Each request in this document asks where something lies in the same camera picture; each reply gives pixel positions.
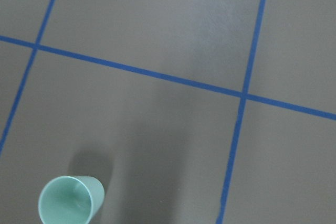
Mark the light green plastic cup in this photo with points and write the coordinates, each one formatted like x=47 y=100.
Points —
x=70 y=199

